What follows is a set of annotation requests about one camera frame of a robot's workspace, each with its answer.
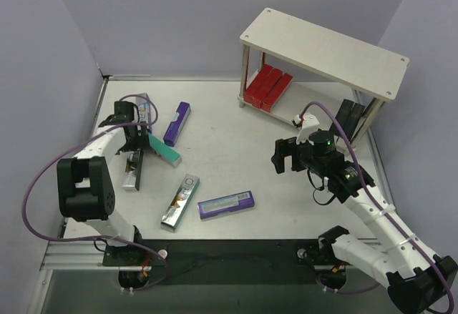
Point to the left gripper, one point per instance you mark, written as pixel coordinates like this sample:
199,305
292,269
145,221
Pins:
135,146

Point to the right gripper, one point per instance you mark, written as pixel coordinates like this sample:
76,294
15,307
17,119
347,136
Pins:
293,154

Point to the teal toothpaste box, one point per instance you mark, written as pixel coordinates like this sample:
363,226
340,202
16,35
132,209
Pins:
167,153

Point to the silver rio box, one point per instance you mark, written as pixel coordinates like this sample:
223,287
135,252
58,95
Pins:
133,170
145,110
182,198

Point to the purple toothpaste box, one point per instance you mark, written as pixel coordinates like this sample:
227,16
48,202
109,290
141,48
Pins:
229,203
176,124

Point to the red toothpaste box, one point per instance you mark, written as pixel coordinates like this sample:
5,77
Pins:
260,77
264,89
276,92

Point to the silver Rio box bottom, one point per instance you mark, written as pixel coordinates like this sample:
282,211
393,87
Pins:
182,198

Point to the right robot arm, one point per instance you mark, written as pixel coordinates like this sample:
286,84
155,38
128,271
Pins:
414,275

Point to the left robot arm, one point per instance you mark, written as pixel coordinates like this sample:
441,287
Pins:
85,189

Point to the white two-tier shelf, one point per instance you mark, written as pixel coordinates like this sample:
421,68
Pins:
334,56

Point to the silver Rio box top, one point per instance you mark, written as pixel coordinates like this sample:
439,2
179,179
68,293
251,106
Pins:
145,110

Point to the purple toothpaste box flat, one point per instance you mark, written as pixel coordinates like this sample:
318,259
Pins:
229,203

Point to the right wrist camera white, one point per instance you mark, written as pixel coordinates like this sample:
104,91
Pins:
306,124

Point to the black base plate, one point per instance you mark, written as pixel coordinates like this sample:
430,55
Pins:
226,262

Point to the aluminium frame rail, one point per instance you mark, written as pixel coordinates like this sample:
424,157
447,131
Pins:
60,254

